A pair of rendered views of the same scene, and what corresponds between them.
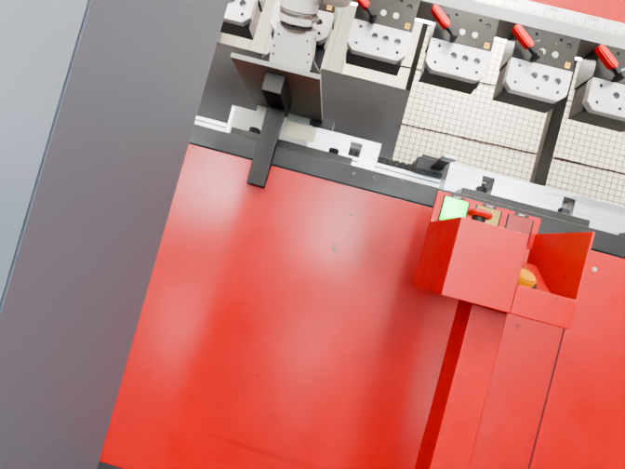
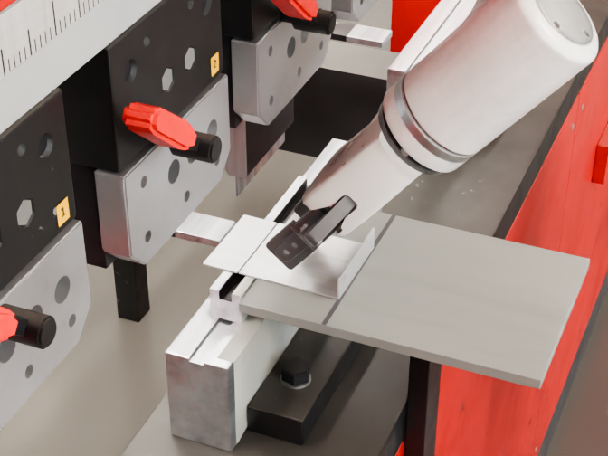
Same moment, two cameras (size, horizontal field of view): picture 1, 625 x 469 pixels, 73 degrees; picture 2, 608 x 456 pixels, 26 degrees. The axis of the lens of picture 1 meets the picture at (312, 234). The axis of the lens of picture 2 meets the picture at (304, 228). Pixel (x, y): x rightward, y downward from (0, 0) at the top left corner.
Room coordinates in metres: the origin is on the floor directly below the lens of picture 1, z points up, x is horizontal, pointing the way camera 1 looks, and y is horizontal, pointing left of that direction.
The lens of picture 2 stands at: (0.71, 1.05, 1.68)
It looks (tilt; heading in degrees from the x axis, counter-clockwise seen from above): 34 degrees down; 290
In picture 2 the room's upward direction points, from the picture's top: straight up
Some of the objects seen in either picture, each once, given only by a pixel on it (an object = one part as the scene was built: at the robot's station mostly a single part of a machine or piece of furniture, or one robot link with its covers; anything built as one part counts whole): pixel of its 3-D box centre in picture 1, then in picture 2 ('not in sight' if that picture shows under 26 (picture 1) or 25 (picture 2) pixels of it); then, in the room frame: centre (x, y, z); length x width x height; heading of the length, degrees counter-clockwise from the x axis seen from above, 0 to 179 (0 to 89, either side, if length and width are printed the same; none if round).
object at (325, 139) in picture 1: (301, 145); (287, 279); (1.08, 0.09, 0.92); 0.39 x 0.06 x 0.10; 87
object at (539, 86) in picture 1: (534, 70); not in sight; (1.05, -0.43, 1.26); 0.15 x 0.09 x 0.17; 87
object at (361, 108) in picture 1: (251, 110); not in sight; (1.60, 0.35, 1.12); 1.13 x 0.02 x 0.44; 87
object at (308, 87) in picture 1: (283, 91); (418, 284); (0.93, 0.15, 1.00); 0.26 x 0.18 x 0.01; 177
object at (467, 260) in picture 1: (496, 252); not in sight; (0.70, -0.30, 0.75); 0.20 x 0.16 x 0.18; 91
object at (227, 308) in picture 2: (295, 118); (271, 245); (1.08, 0.12, 0.99); 0.20 x 0.03 x 0.03; 87
